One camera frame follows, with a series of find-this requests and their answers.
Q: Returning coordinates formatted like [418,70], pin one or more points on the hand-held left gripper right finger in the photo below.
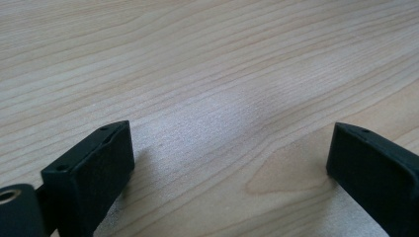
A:
[378,174]

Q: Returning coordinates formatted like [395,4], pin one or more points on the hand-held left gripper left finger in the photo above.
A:
[89,177]

